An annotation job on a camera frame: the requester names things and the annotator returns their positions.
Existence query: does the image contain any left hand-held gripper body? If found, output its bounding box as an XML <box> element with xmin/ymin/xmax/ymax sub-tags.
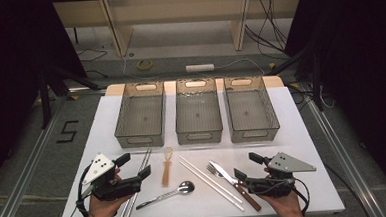
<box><xmin>79</xmin><ymin>150</ymin><xmax>144</xmax><ymax>202</ymax></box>

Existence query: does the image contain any light wooden desk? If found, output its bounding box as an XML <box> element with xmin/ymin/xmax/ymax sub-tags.
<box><xmin>52</xmin><ymin>0</ymin><xmax>306</xmax><ymax>62</ymax></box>

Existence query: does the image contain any yellow tape roll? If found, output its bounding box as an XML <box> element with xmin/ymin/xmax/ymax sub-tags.
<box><xmin>136</xmin><ymin>59</ymin><xmax>154</xmax><ymax>71</ymax></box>

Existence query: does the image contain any light wooden board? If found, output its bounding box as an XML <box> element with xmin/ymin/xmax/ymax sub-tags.
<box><xmin>104</xmin><ymin>75</ymin><xmax>285</xmax><ymax>97</ymax></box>

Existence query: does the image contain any fork with brown handle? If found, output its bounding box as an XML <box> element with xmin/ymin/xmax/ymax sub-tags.
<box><xmin>209</xmin><ymin>157</ymin><xmax>263</xmax><ymax>215</ymax></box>

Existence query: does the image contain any black curtain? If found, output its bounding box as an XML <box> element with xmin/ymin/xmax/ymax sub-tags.
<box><xmin>0</xmin><ymin>0</ymin><xmax>94</xmax><ymax>197</ymax></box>
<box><xmin>281</xmin><ymin>0</ymin><xmax>386</xmax><ymax>214</ymax></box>

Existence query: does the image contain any white power strip cable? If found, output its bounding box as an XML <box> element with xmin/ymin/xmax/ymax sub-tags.
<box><xmin>121</xmin><ymin>46</ymin><xmax>266</xmax><ymax>84</ymax></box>

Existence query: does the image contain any white power strip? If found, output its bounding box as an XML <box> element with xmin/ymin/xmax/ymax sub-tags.
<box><xmin>185</xmin><ymin>63</ymin><xmax>216</xmax><ymax>74</ymax></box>

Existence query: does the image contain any smoky clear plastic bin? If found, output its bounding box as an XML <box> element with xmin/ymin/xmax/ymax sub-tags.
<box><xmin>172</xmin><ymin>77</ymin><xmax>225</xmax><ymax>146</ymax></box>
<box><xmin>111</xmin><ymin>80</ymin><xmax>169</xmax><ymax>151</ymax></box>
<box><xmin>221</xmin><ymin>74</ymin><xmax>282</xmax><ymax>145</ymax></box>

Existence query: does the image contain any person's left hand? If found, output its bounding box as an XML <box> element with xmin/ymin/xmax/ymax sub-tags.
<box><xmin>86</xmin><ymin>192</ymin><xmax>135</xmax><ymax>217</ymax></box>

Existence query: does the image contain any person's right hand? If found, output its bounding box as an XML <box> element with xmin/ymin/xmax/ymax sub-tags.
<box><xmin>259</xmin><ymin>192</ymin><xmax>305</xmax><ymax>217</ymax></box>

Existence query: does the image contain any thick black floor cable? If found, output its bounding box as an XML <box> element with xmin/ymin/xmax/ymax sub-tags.
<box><xmin>323</xmin><ymin>160</ymin><xmax>373</xmax><ymax>217</ymax></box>

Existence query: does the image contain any thin black floor cable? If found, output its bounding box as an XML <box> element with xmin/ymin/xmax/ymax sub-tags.
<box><xmin>85</xmin><ymin>68</ymin><xmax>109</xmax><ymax>80</ymax></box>
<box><xmin>77</xmin><ymin>47</ymin><xmax>108</xmax><ymax>63</ymax></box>

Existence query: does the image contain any wooden-handled metal fork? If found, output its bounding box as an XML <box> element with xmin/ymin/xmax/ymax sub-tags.
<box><xmin>206</xmin><ymin>162</ymin><xmax>234</xmax><ymax>186</ymax></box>

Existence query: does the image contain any metal spoon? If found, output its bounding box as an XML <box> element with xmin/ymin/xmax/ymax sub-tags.
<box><xmin>134</xmin><ymin>180</ymin><xmax>197</xmax><ymax>211</ymax></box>

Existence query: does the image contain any black metal stand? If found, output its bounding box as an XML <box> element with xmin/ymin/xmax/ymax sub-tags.
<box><xmin>266</xmin><ymin>43</ymin><xmax>325</xmax><ymax>113</ymax></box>
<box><xmin>38</xmin><ymin>62</ymin><xmax>105</xmax><ymax>129</ymax></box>

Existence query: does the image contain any black cable bundle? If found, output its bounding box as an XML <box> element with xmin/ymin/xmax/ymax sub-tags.
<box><xmin>242</xmin><ymin>0</ymin><xmax>290</xmax><ymax>59</ymax></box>

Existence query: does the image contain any aluminium floor rail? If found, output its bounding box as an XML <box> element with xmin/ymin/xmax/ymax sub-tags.
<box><xmin>0</xmin><ymin>94</ymin><xmax>75</xmax><ymax>217</ymax></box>
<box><xmin>299</xmin><ymin>78</ymin><xmax>386</xmax><ymax>217</ymax></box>

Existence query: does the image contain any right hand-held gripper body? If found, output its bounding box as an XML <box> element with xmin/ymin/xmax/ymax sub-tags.
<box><xmin>243</xmin><ymin>149</ymin><xmax>319</xmax><ymax>201</ymax></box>

